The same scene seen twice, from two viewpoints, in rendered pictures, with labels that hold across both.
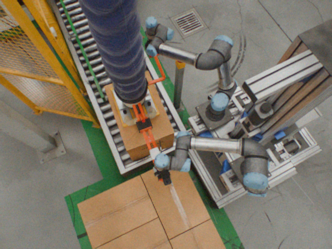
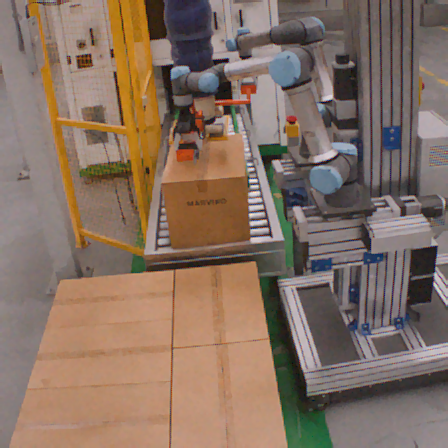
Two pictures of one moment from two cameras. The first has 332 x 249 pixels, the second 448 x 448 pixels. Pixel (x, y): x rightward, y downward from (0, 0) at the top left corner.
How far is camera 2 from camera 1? 2.18 m
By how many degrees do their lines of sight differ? 44
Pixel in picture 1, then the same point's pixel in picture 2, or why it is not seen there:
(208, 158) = (320, 318)
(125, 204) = (128, 294)
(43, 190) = (28, 322)
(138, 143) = (183, 179)
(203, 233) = (243, 354)
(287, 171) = (413, 224)
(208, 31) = not seen: hidden behind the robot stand
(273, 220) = not seen: outside the picture
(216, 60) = (292, 24)
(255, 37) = not seen: outside the picture
